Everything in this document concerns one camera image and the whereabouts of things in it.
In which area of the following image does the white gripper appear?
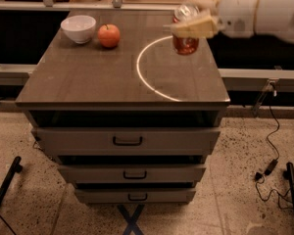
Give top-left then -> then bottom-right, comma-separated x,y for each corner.
163,0 -> 259,38

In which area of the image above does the red coke can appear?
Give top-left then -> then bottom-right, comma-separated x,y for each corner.
171,4 -> 200,56

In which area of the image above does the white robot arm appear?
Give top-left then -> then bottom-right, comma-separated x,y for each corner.
170,0 -> 294,44

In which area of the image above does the red apple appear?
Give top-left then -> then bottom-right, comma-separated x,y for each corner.
97,24 -> 121,48

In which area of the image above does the white ceramic bowl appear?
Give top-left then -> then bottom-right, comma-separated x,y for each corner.
61,15 -> 96,44

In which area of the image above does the grey drawer cabinet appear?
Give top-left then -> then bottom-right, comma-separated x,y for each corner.
15,10 -> 231,205

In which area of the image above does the middle grey drawer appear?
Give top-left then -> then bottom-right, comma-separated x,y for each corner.
59,164 -> 206,184

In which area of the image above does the grey drawer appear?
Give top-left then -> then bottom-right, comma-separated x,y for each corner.
59,164 -> 206,184
31,127 -> 221,157
74,188 -> 196,204

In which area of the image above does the top grey drawer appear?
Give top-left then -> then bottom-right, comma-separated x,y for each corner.
31,127 -> 221,157

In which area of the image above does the bottom grey drawer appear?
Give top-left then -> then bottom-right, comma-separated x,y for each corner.
74,188 -> 196,204

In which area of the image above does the blue tape cross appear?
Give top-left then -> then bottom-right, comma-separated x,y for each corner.
118,205 -> 144,235

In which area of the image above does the black left stand leg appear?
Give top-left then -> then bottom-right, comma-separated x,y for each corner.
0,156 -> 23,206

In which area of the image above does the black power cable with adapter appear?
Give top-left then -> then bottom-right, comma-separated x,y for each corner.
254,90 -> 294,212

